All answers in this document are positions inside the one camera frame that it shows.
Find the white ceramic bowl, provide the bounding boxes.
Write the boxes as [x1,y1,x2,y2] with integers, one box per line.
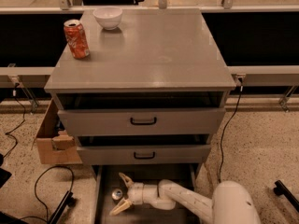
[93,7,122,30]

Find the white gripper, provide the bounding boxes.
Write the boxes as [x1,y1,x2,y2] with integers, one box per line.
[109,173,144,216]

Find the grey top drawer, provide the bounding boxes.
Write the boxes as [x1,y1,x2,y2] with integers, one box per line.
[58,91,225,136]

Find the grey drawer cabinet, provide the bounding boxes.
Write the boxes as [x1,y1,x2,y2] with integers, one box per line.
[44,7,237,185]

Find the brown cardboard box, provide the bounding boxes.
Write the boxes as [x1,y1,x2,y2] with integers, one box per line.
[36,101,81,164]

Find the orange soda can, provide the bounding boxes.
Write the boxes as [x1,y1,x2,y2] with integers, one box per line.
[64,20,90,59]

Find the black bar leg left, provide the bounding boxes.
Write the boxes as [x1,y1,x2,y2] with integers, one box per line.
[48,190,76,224]

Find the black cable left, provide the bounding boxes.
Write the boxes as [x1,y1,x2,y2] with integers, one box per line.
[3,83,28,159]

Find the grey drawer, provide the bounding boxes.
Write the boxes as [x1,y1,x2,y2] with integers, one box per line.
[93,164,203,224]
[77,134,211,165]
[58,91,225,136]

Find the black bar leg right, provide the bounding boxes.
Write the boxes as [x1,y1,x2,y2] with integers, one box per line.
[273,180,299,212]

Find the black power cable right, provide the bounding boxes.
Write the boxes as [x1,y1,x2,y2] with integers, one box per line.
[217,77,245,184]

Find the silver redbull can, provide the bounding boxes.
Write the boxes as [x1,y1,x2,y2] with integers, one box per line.
[111,189,123,201]

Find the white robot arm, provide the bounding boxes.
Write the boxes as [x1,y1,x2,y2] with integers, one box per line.
[109,173,262,224]

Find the grey middle drawer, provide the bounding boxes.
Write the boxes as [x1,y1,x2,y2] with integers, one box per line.
[77,134,211,165]

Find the black looped floor cable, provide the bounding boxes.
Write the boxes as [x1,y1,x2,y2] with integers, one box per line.
[20,165,76,223]

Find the grey bottom drawer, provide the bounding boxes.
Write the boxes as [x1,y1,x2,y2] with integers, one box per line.
[93,164,203,224]

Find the black bar leg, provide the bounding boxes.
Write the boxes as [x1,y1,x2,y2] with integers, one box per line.
[48,190,76,224]
[273,180,299,212]

